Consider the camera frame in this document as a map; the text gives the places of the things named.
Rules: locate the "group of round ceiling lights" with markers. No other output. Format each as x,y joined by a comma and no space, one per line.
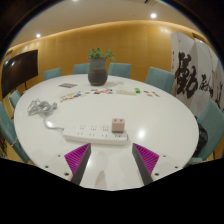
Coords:
153,15

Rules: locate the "group of teal chairs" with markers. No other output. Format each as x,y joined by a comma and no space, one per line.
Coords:
120,70

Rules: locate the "small pink-beige charger block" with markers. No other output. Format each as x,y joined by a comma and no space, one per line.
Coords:
118,125

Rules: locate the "black wall-mounted screen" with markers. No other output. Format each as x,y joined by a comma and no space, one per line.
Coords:
20,71

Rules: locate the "colourful small card cluster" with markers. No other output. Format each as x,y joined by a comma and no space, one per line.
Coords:
101,91
70,96
150,94

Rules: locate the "white calligraphy folding screen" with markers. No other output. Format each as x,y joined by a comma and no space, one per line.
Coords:
195,66

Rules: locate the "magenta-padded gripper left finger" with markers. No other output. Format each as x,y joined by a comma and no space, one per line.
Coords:
75,161

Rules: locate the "white power strip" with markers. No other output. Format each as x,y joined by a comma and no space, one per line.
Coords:
86,133

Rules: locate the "small green block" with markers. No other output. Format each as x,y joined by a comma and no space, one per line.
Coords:
137,90

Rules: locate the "flat white box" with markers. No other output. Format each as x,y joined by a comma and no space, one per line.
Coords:
125,90

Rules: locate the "black bag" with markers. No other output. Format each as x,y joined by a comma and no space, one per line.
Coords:
201,140

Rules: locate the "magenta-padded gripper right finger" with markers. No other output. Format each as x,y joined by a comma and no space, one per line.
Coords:
148,161

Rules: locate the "green plant in grey pot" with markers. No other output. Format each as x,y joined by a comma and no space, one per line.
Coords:
97,71

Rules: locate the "flat grey card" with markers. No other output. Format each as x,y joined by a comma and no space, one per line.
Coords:
68,85

